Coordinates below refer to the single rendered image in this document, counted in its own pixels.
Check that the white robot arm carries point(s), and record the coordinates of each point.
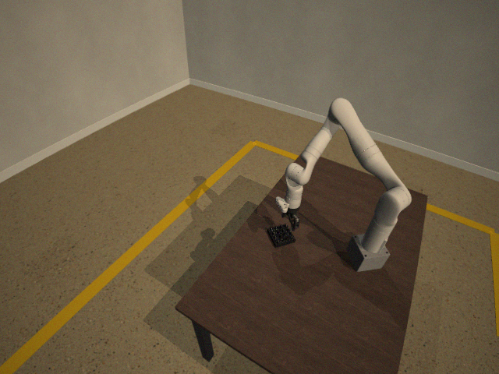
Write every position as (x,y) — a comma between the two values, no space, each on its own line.
(390,204)

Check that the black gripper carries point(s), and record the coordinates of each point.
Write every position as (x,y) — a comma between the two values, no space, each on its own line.
(292,214)

